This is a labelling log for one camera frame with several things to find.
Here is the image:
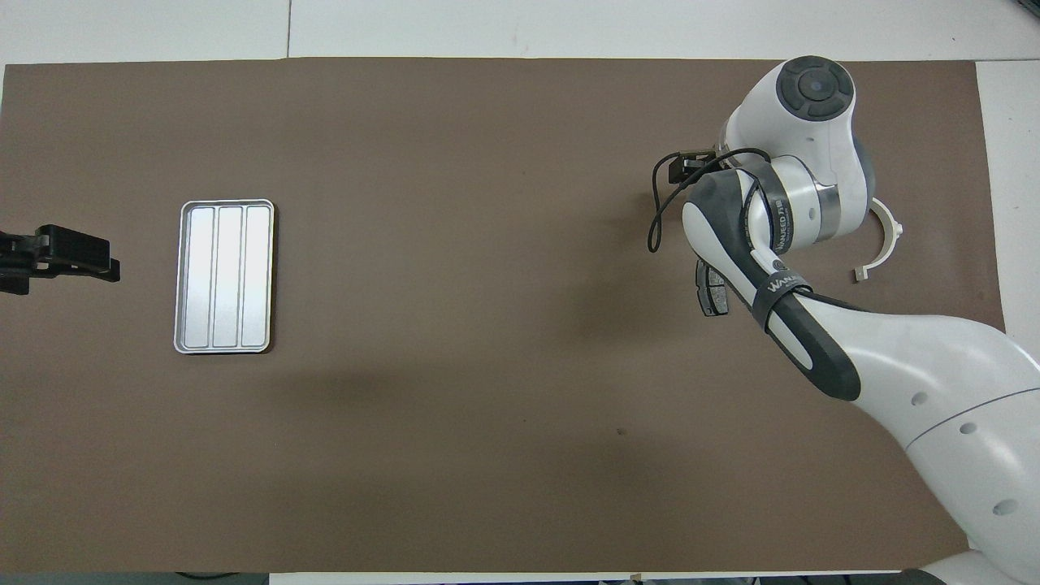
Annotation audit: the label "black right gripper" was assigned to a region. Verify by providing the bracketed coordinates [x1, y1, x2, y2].
[666, 149, 726, 184]

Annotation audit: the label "rectangular dark brake pad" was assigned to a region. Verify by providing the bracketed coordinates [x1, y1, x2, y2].
[695, 260, 730, 318]

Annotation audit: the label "brown table mat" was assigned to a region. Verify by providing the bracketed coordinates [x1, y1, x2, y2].
[0, 57, 1033, 574]

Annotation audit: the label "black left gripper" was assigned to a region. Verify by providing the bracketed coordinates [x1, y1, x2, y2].
[31, 224, 122, 284]

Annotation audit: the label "white curved plastic bracket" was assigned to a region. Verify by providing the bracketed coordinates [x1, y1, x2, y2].
[849, 197, 905, 284]

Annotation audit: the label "silver metal tray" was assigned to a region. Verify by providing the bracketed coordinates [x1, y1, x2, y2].
[173, 199, 275, 355]

